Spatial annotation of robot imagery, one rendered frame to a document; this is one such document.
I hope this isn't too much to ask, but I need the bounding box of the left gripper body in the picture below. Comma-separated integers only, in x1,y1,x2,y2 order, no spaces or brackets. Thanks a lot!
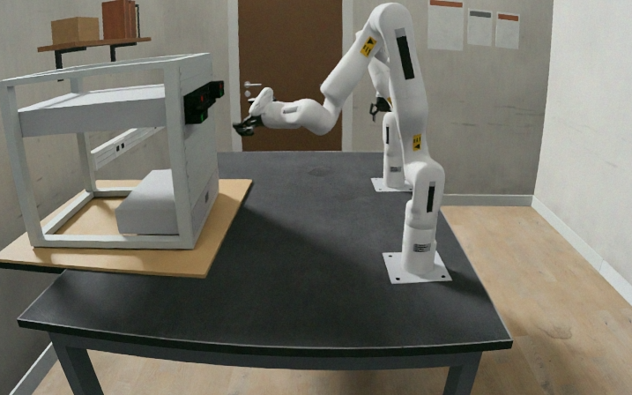
249,115,268,128

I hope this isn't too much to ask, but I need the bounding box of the tan flat wooden board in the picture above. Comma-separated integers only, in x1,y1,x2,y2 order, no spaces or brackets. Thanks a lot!
0,180,252,278

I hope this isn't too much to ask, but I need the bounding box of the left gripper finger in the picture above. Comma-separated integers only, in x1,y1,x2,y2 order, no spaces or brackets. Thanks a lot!
232,116,256,137
248,96,277,105

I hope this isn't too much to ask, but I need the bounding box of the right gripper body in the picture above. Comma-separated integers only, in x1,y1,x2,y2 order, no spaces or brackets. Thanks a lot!
375,97,390,112

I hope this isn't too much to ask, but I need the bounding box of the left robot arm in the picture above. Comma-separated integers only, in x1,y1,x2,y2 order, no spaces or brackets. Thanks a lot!
249,3,445,274

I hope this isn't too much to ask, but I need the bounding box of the white metal rack frame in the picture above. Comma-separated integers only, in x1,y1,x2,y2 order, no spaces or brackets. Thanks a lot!
0,53,219,250

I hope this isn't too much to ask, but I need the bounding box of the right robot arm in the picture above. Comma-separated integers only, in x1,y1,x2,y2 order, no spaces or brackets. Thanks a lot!
368,46,405,188

